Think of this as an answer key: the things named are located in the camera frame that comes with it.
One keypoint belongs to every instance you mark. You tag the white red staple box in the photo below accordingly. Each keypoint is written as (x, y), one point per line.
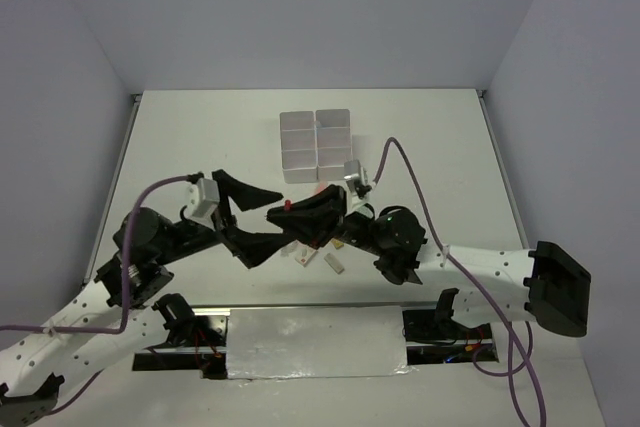
(304, 255)

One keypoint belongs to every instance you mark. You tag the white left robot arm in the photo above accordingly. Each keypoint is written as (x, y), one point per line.
(122, 309)

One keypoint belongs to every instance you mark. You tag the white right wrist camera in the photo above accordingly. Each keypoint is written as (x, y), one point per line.
(357, 184)

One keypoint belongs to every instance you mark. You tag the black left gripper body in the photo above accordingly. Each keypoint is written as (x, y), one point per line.
(192, 237)

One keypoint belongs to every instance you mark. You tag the silver foil cover plate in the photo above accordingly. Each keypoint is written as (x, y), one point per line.
(336, 342)

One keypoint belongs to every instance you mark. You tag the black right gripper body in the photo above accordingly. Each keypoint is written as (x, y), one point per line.
(356, 230)

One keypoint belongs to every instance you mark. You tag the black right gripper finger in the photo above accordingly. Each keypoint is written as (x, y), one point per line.
(331, 202)
(313, 232)

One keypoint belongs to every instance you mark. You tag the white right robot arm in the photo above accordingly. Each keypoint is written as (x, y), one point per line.
(474, 286)

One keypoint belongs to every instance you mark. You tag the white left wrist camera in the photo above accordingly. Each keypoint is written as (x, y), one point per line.
(202, 201)

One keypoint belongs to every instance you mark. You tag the small yellow box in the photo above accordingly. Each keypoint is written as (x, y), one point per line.
(338, 245)

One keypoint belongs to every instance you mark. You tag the pink yellow highlighter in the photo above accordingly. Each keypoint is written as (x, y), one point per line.
(320, 187)

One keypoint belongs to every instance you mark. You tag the white right divided container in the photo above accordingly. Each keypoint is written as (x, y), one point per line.
(333, 143)

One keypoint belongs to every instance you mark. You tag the white divided container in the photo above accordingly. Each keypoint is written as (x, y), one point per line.
(333, 143)
(298, 146)

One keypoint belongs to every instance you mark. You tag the white left divided container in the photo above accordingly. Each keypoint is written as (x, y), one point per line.
(298, 146)

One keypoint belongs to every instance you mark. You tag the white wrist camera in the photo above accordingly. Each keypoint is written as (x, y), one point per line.
(202, 201)
(357, 184)

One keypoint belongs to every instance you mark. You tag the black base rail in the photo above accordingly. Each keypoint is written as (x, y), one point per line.
(429, 341)

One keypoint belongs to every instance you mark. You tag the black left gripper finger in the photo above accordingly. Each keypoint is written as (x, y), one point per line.
(244, 196)
(253, 249)

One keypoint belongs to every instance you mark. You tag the white eraser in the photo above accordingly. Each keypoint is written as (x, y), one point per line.
(334, 263)

